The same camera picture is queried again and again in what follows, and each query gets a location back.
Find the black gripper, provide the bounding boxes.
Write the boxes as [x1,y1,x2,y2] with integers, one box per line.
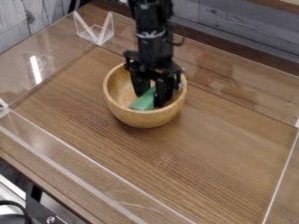
[124,30,182,108]

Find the green rectangular block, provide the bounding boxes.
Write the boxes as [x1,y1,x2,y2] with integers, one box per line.
[129,87,154,111]

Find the brown wooden bowl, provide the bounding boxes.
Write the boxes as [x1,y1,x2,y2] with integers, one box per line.
[102,63,188,128]

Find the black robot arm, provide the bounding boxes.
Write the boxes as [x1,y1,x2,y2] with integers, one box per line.
[124,0,184,108]

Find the clear acrylic corner bracket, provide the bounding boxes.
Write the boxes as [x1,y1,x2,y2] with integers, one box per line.
[72,11,114,46]

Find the black table leg mount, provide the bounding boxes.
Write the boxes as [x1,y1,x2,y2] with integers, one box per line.
[25,184,66,224]

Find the black cable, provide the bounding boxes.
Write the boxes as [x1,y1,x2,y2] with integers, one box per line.
[0,200,30,224]

